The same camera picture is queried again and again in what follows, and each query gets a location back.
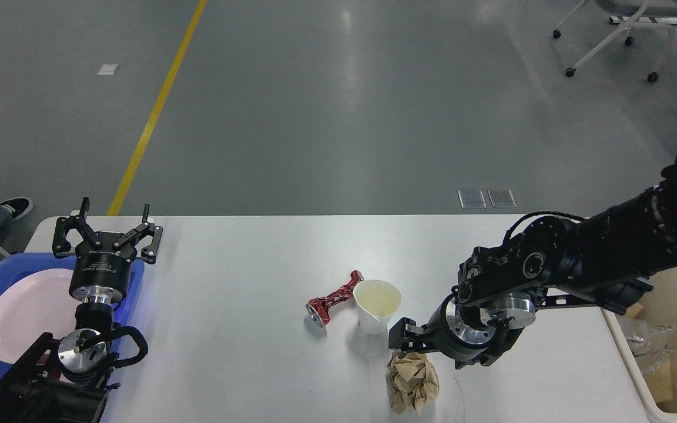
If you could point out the clear floor plate right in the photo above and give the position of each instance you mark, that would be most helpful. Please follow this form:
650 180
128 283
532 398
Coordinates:
502 198

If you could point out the white floor tape patch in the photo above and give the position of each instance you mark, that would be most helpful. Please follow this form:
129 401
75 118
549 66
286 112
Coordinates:
108 69

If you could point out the crushed red can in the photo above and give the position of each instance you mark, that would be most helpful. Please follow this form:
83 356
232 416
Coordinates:
318 308

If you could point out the brown paper bag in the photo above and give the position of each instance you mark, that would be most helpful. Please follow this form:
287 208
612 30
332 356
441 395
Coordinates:
659 382

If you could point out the black sneaker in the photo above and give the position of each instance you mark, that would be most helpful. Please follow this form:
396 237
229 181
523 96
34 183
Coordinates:
18 207

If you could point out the white paper cup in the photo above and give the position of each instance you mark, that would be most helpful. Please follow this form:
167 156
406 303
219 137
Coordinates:
376 302

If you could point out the clear floor plate left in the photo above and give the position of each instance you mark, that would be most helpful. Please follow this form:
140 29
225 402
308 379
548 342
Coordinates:
472 199

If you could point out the aluminium foil tray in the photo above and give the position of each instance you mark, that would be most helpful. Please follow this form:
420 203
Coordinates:
644 337

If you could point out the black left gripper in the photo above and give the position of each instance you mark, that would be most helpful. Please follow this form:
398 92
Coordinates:
102 273

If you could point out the brown paper ball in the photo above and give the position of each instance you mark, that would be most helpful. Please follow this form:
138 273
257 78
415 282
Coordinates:
413 381

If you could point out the white office chair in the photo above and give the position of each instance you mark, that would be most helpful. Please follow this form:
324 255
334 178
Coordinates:
635 15

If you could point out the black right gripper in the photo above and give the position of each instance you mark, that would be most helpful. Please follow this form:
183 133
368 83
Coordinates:
455 335

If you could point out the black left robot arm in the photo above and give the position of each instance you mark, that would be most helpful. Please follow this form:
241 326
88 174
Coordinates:
67 379

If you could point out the clear floor plate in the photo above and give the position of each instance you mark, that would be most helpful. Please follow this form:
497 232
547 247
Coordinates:
502 198
472 199

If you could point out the pink plate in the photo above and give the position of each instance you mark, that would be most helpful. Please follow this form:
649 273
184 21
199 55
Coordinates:
35 304

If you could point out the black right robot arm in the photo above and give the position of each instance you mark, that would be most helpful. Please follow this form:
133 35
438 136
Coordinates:
558 260

